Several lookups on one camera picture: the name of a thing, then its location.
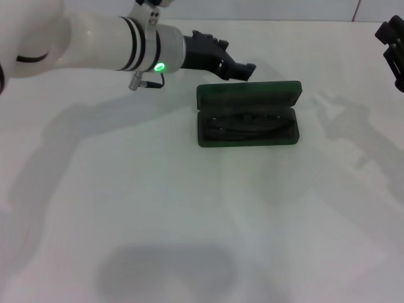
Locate black glasses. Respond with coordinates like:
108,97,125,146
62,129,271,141
203,113,296,135

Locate left camera mount bracket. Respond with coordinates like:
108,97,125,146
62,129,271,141
128,3,162,26

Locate green glasses case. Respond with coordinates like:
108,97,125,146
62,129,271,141
195,80,303,149

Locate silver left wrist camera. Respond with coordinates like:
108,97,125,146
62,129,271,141
135,0,173,8

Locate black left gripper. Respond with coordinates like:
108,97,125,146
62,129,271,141
182,30,258,83

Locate left gripper cable with connector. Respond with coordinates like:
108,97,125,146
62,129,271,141
128,71,167,92

